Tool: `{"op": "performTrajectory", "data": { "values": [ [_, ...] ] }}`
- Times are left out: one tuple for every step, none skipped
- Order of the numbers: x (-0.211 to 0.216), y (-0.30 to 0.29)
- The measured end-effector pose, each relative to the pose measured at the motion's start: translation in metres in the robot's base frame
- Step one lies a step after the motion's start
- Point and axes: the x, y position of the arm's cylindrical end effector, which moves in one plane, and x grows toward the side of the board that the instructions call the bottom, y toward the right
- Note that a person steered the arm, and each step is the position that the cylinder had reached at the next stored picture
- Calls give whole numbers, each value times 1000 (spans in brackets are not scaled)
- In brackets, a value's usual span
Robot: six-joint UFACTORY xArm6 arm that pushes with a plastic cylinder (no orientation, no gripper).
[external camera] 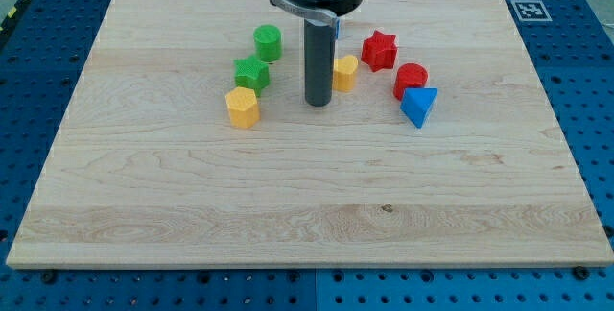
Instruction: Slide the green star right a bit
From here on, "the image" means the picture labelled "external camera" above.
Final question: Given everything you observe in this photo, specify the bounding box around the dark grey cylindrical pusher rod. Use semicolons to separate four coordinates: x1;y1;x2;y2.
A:
303;20;336;107

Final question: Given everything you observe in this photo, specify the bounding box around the green star block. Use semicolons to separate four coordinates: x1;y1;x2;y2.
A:
233;55;270;97

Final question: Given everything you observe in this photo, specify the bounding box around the red star block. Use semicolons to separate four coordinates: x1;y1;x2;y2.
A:
361;30;398;72

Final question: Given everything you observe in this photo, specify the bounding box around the yellow heart block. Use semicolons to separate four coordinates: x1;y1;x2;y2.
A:
333;55;359;92

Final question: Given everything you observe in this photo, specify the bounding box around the green cylinder block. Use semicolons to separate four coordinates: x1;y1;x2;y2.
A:
253;24;282;62

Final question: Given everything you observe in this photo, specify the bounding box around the red cylinder block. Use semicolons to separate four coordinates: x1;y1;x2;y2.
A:
393;63;428;101

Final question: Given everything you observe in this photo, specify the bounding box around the yellow hexagon block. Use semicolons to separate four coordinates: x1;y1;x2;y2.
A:
225;87;260;129

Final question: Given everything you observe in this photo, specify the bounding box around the blue triangle block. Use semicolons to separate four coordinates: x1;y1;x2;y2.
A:
400;87;438;129

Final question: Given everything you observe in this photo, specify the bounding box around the wooden board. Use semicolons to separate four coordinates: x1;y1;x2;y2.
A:
7;0;613;270

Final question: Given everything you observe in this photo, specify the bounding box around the white fiducial marker tag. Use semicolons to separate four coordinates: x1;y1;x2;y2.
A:
511;0;552;22

